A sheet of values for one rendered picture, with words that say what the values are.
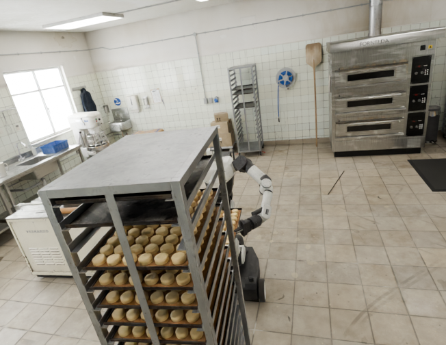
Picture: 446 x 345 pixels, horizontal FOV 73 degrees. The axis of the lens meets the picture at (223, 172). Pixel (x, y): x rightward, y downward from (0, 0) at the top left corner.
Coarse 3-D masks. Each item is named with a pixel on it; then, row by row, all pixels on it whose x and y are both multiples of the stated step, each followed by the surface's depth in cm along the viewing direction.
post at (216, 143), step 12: (216, 144) 146; (216, 156) 148; (228, 204) 159; (228, 216) 161; (228, 228) 163; (228, 240) 167; (240, 276) 179; (240, 288) 179; (240, 300) 182; (240, 312) 186
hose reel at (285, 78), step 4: (284, 68) 608; (288, 68) 606; (280, 72) 622; (284, 72) 611; (288, 72) 611; (292, 72) 616; (276, 76) 617; (280, 76) 617; (284, 76) 614; (288, 76) 611; (292, 76) 612; (276, 80) 621; (280, 80) 619; (284, 80) 617; (288, 80) 615; (292, 80) 622; (280, 84) 631; (284, 84) 620; (288, 84) 628; (292, 84) 616; (288, 88) 631
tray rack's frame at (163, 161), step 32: (96, 160) 119; (128, 160) 113; (160, 160) 107; (192, 160) 102; (64, 192) 95; (96, 192) 93; (128, 192) 91; (64, 256) 106; (128, 256) 102; (192, 256) 97; (96, 320) 117
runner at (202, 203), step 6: (216, 174) 149; (210, 180) 146; (210, 186) 135; (204, 192) 134; (204, 198) 123; (198, 204) 124; (204, 204) 123; (198, 210) 114; (198, 216) 114; (192, 222) 106; (180, 246) 98
